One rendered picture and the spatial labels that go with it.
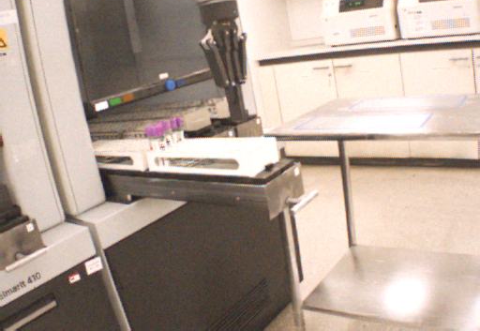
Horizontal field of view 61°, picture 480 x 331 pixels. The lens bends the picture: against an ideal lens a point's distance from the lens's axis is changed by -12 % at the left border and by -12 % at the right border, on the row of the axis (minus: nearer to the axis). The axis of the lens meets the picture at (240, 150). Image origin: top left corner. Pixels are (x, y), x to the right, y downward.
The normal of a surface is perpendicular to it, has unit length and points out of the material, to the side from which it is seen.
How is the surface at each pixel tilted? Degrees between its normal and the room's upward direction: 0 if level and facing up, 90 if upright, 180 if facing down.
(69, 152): 90
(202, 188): 90
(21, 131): 90
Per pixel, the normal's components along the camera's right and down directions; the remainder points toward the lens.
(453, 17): -0.57, 0.30
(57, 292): 0.79, 0.00
